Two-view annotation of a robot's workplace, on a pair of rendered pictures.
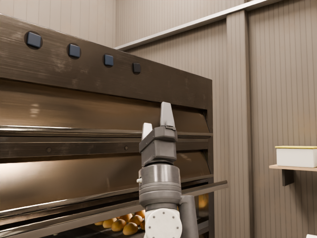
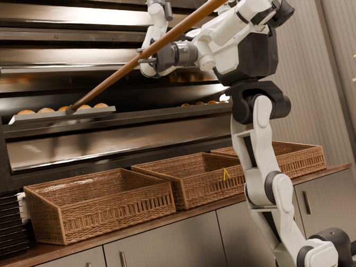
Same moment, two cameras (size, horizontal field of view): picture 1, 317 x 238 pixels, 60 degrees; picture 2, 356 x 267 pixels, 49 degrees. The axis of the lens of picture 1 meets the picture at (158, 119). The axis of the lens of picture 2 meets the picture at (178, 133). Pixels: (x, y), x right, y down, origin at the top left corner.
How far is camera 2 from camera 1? 1.56 m
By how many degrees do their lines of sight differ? 13
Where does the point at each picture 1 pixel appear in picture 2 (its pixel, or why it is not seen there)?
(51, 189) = (119, 59)
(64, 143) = (122, 34)
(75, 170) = (132, 51)
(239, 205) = (338, 139)
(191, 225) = (168, 10)
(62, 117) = (117, 19)
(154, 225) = (151, 8)
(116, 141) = not seen: hidden behind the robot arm
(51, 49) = not seen: outside the picture
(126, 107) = not seen: hidden behind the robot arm
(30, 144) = (103, 34)
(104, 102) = (141, 10)
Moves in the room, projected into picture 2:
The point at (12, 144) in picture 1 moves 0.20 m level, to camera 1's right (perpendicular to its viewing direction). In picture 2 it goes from (94, 34) to (124, 24)
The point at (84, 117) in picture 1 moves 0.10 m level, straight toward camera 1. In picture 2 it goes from (130, 19) to (128, 12)
